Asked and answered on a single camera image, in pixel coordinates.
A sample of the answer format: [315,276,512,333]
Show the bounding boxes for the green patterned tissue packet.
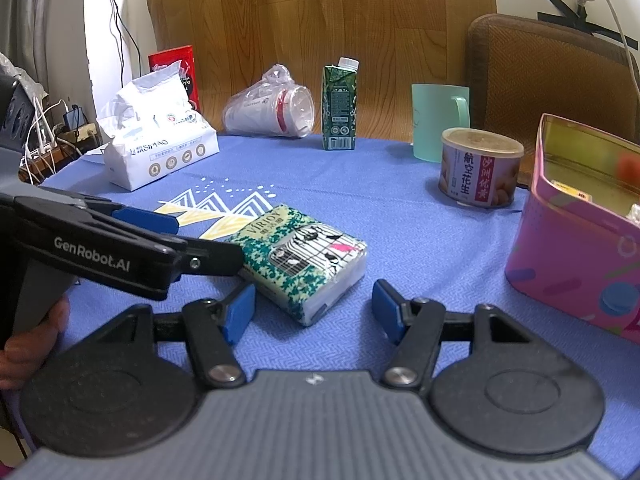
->
[225,203,368,327]

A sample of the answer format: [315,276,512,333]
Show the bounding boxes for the round peanut can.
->
[438,127,525,209]

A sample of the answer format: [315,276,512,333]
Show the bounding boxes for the person's left hand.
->
[0,294,71,392]

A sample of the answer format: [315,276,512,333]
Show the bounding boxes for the beige power strip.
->
[55,122,98,149]

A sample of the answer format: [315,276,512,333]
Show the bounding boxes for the white charging cables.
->
[20,100,71,186]

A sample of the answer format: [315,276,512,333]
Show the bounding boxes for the yellow card pack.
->
[552,180,596,202]

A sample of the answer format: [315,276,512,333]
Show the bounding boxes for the bagged plastic cups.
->
[221,64,316,138]

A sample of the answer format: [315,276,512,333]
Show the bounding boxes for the wooden board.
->
[145,0,498,137]

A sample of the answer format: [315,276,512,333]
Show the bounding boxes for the red box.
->
[148,45,201,113]

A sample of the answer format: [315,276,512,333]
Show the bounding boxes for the white power cable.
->
[595,0,640,91]

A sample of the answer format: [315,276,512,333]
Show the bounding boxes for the black tape cross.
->
[537,0,640,51]

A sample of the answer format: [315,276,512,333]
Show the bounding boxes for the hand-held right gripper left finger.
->
[95,282,257,390]

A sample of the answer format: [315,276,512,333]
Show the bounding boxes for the black wall cable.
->
[102,0,146,81]

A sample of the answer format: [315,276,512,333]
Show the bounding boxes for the green drink carton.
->
[320,57,361,152]

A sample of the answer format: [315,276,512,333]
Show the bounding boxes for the brown chair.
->
[466,13,640,133]

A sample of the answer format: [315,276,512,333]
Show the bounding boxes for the pale green mug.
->
[411,83,472,163]

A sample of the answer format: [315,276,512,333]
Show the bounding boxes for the blue tablecloth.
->
[20,132,640,480]

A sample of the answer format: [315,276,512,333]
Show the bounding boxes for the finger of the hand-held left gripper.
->
[37,187,180,237]
[172,237,244,279]

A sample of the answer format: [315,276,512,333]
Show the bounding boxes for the grey curtain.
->
[0,0,93,101]

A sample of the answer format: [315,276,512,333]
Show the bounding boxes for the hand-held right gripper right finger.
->
[371,280,551,390]

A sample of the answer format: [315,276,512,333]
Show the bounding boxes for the large white tissue pack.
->
[96,60,220,192]

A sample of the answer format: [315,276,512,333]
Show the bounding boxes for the pink tin box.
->
[504,113,640,346]

